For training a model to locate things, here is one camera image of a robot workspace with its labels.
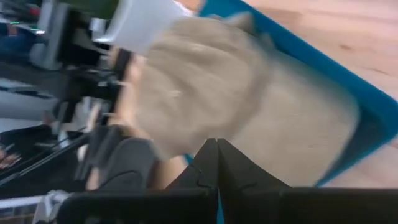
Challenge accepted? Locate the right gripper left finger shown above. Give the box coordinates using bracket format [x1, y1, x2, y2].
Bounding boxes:
[57, 138, 220, 224]

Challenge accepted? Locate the beige baseball cap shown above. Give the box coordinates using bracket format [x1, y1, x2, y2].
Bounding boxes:
[133, 14, 363, 189]

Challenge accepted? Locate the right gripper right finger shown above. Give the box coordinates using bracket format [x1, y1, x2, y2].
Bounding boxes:
[216, 138, 398, 224]

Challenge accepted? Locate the white hexagonal plant pot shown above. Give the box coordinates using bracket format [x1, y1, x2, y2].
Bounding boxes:
[91, 0, 195, 56]

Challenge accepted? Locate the black metal table frame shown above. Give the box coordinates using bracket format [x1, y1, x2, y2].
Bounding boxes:
[0, 132, 94, 200]

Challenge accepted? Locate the dark grey baseball cap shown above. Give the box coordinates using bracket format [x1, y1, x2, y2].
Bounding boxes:
[74, 124, 164, 191]

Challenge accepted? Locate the blue plastic bin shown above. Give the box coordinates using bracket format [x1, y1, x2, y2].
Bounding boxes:
[183, 0, 398, 189]

